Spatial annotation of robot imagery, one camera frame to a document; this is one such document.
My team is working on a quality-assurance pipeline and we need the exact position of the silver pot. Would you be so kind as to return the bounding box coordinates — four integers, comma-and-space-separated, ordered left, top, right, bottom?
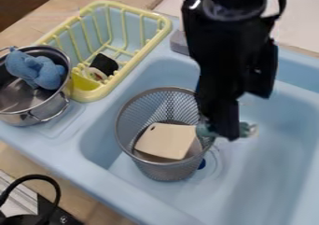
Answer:
0, 45, 74, 128

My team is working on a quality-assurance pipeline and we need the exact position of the black toy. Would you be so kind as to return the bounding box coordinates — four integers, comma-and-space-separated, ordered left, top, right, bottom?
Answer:
88, 52, 121, 77

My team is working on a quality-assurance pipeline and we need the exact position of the black bag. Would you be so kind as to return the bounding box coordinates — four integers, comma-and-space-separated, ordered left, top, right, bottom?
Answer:
0, 174, 87, 225

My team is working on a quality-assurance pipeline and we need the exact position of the light blue toy sink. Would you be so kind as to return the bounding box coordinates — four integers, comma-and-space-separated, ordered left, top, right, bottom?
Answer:
0, 14, 319, 225

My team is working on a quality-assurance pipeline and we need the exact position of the white and red toy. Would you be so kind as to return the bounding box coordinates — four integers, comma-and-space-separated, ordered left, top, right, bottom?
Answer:
79, 66, 111, 84

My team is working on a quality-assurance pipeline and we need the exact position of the yellow dish rack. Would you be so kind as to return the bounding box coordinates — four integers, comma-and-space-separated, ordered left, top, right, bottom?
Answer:
34, 0, 175, 104

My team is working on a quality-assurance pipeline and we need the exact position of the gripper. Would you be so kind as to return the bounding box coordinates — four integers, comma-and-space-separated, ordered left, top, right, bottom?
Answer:
194, 78, 259, 142

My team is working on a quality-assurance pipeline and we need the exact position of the blue cloth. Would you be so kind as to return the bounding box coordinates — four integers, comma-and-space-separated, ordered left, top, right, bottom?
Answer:
4, 46, 69, 91

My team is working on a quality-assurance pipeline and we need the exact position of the silver mesh basket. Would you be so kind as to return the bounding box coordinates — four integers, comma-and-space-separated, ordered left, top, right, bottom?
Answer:
113, 86, 218, 183

